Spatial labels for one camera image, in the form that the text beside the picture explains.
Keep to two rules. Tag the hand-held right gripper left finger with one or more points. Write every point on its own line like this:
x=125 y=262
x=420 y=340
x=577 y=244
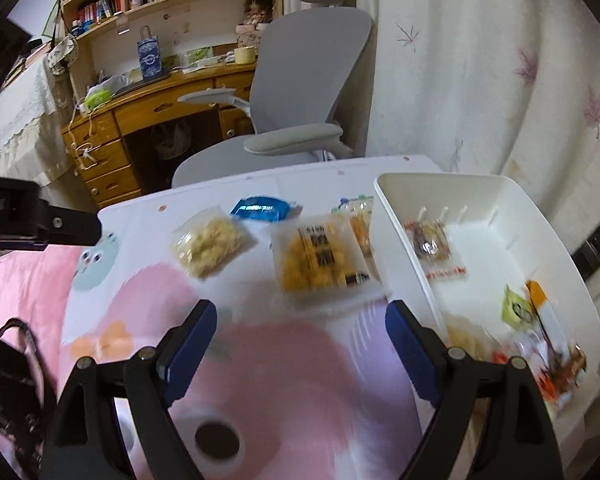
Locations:
x=192 y=345

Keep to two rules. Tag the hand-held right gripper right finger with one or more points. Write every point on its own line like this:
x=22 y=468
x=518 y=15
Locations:
x=412 y=350

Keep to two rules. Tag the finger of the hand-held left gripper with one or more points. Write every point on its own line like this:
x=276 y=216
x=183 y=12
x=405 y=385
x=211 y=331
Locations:
x=70 y=227

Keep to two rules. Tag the clear noodle snack packet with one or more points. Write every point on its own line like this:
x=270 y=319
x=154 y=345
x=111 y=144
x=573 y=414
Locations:
x=472 y=340
x=207 y=242

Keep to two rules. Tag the clear brown snack packet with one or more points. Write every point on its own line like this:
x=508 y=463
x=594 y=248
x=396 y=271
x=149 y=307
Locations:
x=432 y=247

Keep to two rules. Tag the green yellow snack packet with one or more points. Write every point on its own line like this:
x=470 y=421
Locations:
x=517 y=310

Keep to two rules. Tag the white plastic bin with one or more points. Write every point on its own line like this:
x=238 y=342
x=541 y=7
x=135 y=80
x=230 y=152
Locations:
x=485 y=260

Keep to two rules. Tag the clear orange cracker packet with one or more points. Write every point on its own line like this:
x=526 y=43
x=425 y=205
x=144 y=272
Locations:
x=320 y=260
x=357 y=220

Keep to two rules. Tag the blue snack packet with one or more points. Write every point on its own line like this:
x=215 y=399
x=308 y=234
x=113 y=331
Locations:
x=260 y=208

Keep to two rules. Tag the wooden desk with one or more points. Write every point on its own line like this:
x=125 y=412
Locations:
x=105 y=160

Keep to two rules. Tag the cream lace furniture cover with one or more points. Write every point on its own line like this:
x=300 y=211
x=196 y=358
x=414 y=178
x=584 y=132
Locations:
x=15 y=110

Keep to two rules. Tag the white plastic bag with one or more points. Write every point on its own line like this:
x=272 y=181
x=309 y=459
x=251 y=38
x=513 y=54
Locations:
x=170 y=142

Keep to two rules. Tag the green tissue pack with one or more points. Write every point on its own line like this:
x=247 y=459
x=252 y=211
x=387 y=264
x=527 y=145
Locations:
x=97 y=99

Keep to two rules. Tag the black laptop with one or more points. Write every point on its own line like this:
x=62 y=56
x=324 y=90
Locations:
x=145 y=82

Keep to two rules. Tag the floral cloth bag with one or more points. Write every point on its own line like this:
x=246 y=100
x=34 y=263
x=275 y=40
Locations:
x=62 y=55

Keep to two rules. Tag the black handbag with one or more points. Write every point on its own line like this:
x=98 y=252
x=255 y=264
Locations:
x=5 y=385

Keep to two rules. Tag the blue gift bag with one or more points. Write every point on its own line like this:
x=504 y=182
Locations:
x=149 y=60

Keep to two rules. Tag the green printed box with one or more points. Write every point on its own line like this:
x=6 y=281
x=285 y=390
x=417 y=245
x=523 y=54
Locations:
x=198 y=55

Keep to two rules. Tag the row of red books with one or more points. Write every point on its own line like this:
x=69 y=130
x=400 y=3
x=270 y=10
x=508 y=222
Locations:
x=99 y=7

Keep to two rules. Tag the wooden bookshelf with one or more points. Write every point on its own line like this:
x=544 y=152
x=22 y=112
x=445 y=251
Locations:
x=180 y=15

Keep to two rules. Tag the cream round container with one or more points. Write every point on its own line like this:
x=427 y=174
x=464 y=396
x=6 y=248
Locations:
x=245 y=55

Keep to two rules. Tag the grey office chair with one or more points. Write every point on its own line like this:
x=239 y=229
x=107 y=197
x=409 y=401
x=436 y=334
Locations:
x=305 y=70

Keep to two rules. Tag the doll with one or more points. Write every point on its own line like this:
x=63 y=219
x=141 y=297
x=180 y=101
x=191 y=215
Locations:
x=257 y=10

